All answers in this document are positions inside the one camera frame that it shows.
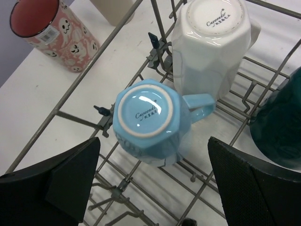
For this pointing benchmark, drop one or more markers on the pink ghost pattern mug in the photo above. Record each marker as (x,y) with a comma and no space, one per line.
(51,27)

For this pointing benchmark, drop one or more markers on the grey wire dish rack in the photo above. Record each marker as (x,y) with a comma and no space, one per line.
(46,110)

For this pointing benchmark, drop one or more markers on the dark green mug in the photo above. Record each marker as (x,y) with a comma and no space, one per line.
(275,127)

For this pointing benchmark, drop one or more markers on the light blue faceted mug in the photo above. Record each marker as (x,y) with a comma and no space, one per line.
(152,122)

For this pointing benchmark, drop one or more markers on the white faceted ceramic mug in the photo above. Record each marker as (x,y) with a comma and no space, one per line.
(209,41)

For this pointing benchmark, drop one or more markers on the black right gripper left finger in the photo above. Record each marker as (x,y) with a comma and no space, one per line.
(53,192)

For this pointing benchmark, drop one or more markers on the beige plastic tumbler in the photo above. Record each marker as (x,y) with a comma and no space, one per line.
(113,10)

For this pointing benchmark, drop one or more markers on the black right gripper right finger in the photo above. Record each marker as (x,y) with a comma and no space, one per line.
(254,192)

